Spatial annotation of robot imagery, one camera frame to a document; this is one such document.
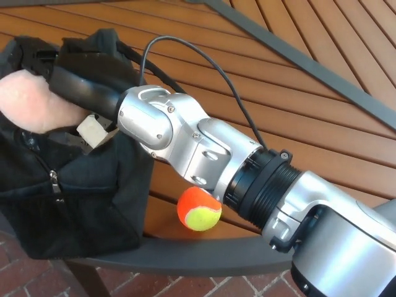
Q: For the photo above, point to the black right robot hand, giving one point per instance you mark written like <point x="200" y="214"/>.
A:
<point x="92" y="80"/>

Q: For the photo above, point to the dark grey insulated lunch bag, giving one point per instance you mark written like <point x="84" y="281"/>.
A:
<point x="92" y="185"/>

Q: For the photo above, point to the dark metal table leg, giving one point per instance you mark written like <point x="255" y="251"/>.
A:
<point x="89" y="284"/>

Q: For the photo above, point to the orange and yellow tennis ball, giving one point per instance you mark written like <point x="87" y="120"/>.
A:
<point x="198" y="213"/>

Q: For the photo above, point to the white round soft toy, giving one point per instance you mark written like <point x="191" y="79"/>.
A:
<point x="28" y="99"/>

